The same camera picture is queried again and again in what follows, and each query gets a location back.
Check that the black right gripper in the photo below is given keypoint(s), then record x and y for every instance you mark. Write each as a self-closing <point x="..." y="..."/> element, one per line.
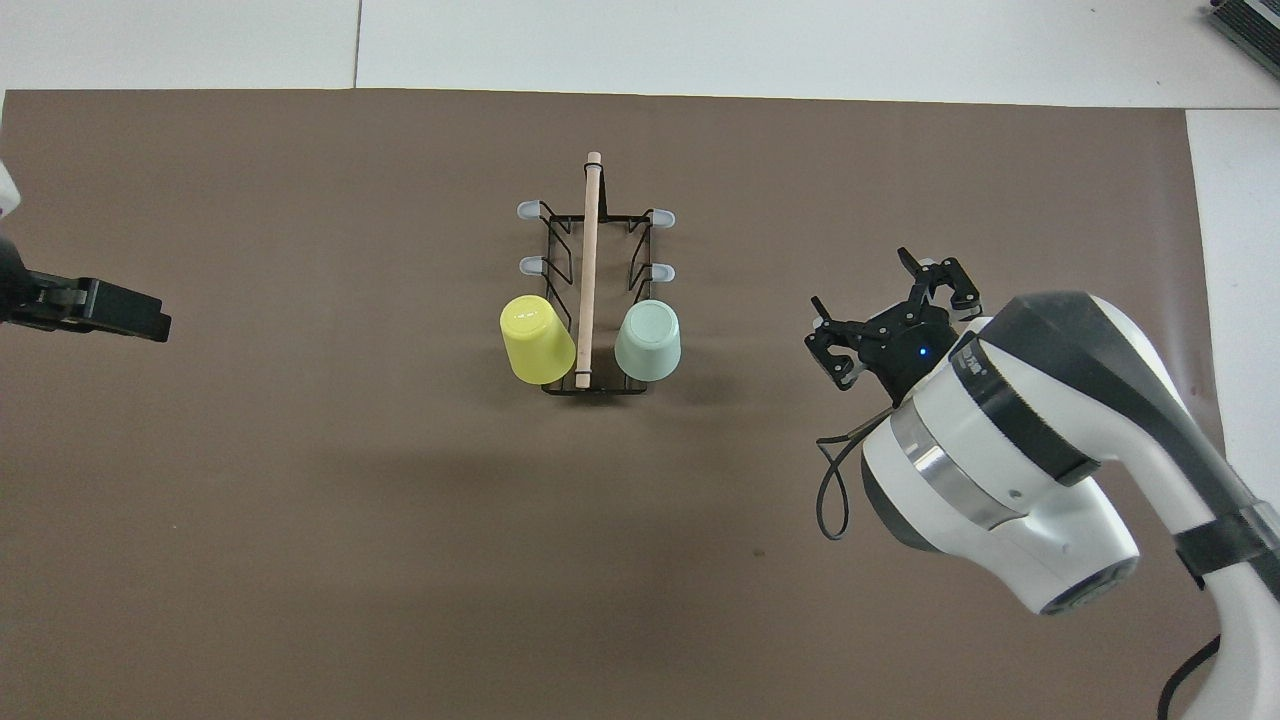
<point x="910" y="350"/>

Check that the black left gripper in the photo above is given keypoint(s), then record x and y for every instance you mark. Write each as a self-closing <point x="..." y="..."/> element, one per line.
<point x="12" y="285"/>

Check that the pale green plastic cup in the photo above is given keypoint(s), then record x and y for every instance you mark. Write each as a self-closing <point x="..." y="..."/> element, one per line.
<point x="648" y="340"/>

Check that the yellow plastic cup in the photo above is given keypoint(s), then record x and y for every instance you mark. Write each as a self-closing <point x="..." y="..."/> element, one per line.
<point x="538" y="340"/>

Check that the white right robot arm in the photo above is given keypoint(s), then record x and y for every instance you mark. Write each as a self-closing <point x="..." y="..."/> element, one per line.
<point x="1050" y="450"/>

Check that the brown table mat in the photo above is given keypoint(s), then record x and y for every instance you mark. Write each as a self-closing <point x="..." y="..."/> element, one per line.
<point x="400" y="560"/>

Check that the grey ribbed device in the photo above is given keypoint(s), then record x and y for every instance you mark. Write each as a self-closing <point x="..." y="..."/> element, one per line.
<point x="1250" y="25"/>

